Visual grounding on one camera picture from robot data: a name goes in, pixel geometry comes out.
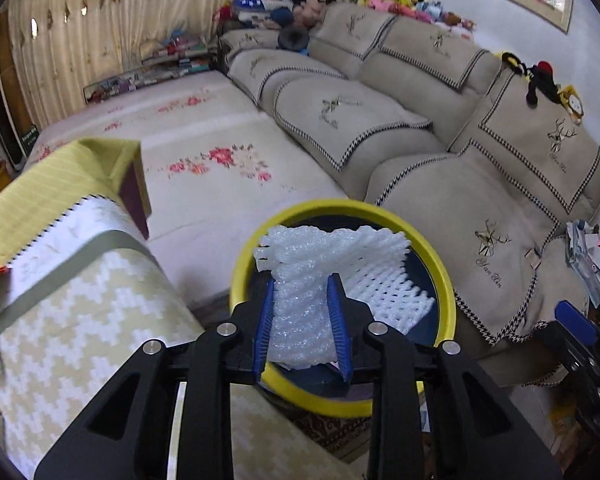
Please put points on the white foam net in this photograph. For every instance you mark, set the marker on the white foam net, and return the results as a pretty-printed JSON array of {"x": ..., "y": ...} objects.
[{"x": 300, "y": 270}]

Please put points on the dark neck pillow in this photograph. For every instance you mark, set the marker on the dark neck pillow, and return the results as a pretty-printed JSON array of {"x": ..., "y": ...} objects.
[{"x": 294, "y": 39}]

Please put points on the patterned red rug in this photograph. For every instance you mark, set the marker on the patterned red rug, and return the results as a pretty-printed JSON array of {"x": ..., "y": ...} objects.
[{"x": 330, "y": 430}]

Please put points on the beige embroidered curtain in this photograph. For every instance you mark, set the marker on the beige embroidered curtain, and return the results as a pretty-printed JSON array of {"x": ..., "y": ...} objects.
[{"x": 105, "y": 20}]

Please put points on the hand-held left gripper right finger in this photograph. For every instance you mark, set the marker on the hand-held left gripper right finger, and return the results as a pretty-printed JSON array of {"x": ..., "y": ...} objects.
[{"x": 337, "y": 320}]

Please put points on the black tower fan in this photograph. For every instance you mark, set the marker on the black tower fan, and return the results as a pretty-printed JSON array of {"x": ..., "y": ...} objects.
[{"x": 2, "y": 125}]

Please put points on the yellow lion plush toy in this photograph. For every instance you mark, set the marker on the yellow lion plush toy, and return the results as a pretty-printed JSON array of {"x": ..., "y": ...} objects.
[{"x": 572, "y": 102}]

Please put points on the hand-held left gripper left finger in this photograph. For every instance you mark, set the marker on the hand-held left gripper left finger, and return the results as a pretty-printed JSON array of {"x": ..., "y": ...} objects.
[{"x": 265, "y": 320}]

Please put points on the yellow rimmed black trash bin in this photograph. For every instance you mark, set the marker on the yellow rimmed black trash bin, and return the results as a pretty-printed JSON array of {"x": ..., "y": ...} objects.
[{"x": 310, "y": 402}]

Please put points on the dark green box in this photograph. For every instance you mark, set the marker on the dark green box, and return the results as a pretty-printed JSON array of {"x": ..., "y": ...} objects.
[{"x": 29, "y": 141}]

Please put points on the beige sofa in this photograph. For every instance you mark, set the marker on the beige sofa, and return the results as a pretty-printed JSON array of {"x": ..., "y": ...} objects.
[{"x": 405, "y": 110}]

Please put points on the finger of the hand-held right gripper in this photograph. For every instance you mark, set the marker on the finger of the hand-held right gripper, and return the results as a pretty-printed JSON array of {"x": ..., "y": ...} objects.
[{"x": 575, "y": 320}]

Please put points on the black and yellow plush toy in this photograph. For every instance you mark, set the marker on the black and yellow plush toy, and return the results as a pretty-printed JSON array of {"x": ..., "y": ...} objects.
[{"x": 535, "y": 80}]

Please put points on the glass low table with books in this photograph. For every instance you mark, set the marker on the glass low table with books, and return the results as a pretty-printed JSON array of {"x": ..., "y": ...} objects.
[{"x": 155, "y": 65}]

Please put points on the floral floor mat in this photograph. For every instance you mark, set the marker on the floral floor mat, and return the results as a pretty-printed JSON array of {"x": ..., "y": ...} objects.
[{"x": 205, "y": 195}]

